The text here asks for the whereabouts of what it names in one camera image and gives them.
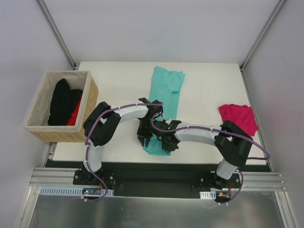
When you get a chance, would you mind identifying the aluminium corner post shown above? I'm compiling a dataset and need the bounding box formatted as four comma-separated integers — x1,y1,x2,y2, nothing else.
239,0,288,72
35,0,77,70

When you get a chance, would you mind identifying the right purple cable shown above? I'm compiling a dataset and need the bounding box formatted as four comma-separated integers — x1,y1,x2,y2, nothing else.
151,113,271,206

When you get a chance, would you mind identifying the white cable duct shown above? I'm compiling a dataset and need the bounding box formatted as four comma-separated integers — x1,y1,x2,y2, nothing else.
40,187,114,198
199,190,216,200

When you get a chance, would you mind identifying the left white cable duct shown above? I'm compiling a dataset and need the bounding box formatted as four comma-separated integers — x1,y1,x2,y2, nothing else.
40,187,114,198

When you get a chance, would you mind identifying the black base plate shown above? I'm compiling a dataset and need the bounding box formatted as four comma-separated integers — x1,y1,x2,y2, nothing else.
73,162,241,199

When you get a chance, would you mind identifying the teal t-shirt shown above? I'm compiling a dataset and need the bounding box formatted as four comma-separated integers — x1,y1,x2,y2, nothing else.
142,66,186,157

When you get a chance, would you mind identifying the purple cable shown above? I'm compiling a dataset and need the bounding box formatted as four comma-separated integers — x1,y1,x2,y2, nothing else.
151,113,271,206
85,101,164,202

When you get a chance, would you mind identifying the right white cable duct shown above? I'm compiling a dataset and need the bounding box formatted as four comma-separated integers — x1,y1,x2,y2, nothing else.
199,190,216,200

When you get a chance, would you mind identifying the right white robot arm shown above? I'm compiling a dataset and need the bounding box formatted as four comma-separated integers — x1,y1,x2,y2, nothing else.
150,120,252,190

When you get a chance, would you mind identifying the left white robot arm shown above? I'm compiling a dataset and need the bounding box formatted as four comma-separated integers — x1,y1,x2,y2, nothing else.
81,98,163,185

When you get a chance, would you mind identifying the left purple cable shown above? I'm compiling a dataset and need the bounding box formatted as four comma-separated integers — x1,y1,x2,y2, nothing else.
85,101,164,202

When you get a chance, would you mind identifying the red garment in basket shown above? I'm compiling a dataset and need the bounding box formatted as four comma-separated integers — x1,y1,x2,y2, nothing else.
67,97,82,126

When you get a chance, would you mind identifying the right aluminium corner post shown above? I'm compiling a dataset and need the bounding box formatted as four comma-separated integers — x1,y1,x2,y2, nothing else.
239,0,288,72

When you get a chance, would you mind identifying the pink folded t-shirt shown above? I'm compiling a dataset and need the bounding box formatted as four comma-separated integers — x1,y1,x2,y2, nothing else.
218,104,259,136

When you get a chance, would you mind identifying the left aluminium corner post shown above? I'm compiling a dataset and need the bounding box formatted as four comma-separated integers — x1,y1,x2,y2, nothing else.
35,0,77,70

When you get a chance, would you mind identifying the black garment in basket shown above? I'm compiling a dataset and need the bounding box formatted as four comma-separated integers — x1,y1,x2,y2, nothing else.
47,79,83,126

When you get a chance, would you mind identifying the wicker laundry basket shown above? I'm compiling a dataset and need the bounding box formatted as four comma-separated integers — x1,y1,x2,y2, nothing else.
24,71,99,143

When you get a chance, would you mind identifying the aluminium rail frame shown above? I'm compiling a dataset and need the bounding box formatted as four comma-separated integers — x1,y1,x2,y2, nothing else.
29,168,287,192

